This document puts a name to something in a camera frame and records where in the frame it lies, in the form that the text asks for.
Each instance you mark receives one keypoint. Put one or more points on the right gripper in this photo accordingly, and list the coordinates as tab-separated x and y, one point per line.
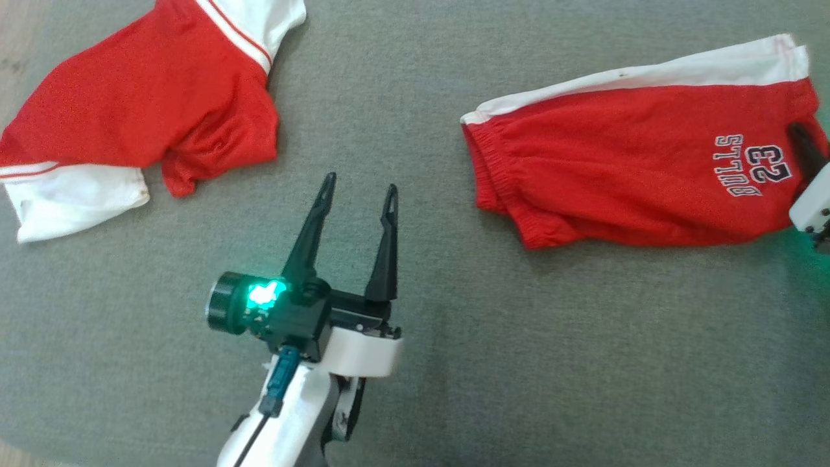
816	207

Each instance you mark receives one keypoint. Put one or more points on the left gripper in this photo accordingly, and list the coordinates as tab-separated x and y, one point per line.
305	318

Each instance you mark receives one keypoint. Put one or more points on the red white Bulls shorts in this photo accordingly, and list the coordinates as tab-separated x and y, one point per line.
616	168

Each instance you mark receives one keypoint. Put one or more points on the red white basketball jersey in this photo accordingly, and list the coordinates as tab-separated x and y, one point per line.
149	97

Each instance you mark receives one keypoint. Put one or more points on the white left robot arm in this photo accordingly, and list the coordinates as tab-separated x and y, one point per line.
298	421

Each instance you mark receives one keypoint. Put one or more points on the grey fabric sofa seat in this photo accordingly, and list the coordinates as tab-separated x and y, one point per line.
519	337

